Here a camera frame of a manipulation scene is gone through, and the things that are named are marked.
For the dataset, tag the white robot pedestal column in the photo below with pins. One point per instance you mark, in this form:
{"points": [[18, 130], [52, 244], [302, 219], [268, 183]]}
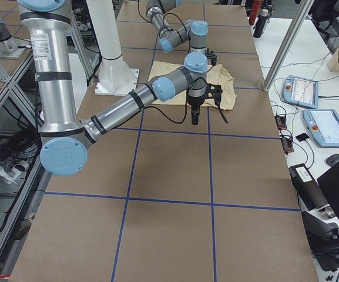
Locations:
{"points": [[115, 76]]}

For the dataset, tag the lower orange circuit board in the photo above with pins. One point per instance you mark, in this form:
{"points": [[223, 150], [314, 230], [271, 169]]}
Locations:
{"points": [[287, 144]]}

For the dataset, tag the dark box with label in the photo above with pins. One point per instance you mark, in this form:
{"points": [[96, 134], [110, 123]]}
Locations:
{"points": [[307, 187]]}

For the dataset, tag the far teach pendant tablet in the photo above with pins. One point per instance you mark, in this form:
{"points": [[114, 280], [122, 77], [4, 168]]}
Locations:
{"points": [[301, 92]]}

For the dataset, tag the cream long-sleeve printed shirt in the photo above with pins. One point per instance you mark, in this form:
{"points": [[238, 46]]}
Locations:
{"points": [[218, 75]]}

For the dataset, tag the teach pendant tablet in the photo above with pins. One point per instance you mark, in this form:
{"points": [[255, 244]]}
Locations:
{"points": [[323, 125], [301, 92]]}

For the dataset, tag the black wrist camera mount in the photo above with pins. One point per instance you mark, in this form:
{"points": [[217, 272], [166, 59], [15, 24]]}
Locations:
{"points": [[214, 92]]}

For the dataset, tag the black office chair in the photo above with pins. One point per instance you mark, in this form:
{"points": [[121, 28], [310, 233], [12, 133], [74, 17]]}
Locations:
{"points": [[321, 11]]}

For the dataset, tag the red fire extinguisher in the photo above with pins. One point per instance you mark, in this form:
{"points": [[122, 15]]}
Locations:
{"points": [[254, 11]]}

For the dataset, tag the black computer mouse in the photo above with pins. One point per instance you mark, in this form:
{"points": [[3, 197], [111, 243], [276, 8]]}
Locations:
{"points": [[332, 160]]}

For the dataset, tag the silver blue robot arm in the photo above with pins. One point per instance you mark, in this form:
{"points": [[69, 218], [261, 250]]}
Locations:
{"points": [[194, 32], [65, 139]]}

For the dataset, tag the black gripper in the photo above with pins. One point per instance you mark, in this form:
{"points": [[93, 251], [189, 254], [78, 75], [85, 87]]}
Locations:
{"points": [[194, 102], [208, 61]]}

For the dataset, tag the aluminium table frame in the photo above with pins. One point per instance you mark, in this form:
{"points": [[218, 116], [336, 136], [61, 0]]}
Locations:
{"points": [[19, 145]]}

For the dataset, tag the orange circuit board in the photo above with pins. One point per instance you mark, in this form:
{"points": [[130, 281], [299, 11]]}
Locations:
{"points": [[287, 144], [281, 122]]}

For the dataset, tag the small black square pad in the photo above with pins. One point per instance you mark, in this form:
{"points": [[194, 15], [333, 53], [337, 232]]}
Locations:
{"points": [[302, 137]]}

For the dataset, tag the metal cup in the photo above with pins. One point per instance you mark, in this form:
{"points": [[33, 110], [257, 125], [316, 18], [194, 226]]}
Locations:
{"points": [[327, 213]]}

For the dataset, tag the aluminium frame post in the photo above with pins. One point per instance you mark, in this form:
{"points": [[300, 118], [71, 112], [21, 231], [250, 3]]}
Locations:
{"points": [[287, 42]]}

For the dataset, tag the white power strip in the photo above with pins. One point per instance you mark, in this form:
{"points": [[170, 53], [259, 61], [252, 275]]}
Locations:
{"points": [[15, 172]]}

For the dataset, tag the upper orange circuit board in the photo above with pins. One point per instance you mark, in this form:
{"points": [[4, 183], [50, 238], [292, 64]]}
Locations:
{"points": [[281, 122]]}

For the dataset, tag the near teach pendant tablet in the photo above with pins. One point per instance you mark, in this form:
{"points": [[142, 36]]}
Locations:
{"points": [[323, 125]]}

